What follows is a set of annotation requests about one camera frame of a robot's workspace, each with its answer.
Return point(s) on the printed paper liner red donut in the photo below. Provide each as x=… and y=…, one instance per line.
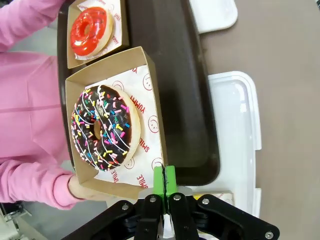
x=117, y=17

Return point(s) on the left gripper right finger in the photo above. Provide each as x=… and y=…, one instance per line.
x=187, y=215

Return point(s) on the person left forearm pink sleeve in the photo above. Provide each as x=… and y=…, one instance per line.
x=22, y=20

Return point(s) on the cardboard tray of red donut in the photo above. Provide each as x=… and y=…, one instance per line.
x=123, y=27

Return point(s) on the chocolate sprinkled donut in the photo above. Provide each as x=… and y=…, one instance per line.
x=112, y=130

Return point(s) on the cardboard tray of chocolate donut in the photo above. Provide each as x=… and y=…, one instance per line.
x=75, y=100

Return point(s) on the white display tray base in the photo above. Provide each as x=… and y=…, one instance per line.
x=215, y=15
x=235, y=130

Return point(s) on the person right forearm pink sleeve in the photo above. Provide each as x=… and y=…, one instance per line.
x=32, y=182

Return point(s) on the person torso in pink hoodie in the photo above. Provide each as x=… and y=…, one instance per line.
x=30, y=107

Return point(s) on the printed paper liner chocolate donut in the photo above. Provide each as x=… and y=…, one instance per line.
x=150, y=105

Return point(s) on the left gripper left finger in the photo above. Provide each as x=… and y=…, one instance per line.
x=147, y=215

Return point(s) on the red glazed donut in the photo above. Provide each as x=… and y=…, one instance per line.
x=87, y=32

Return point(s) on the brown serving tray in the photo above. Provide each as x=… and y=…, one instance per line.
x=180, y=87

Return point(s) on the person right hand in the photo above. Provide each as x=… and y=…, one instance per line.
x=80, y=191

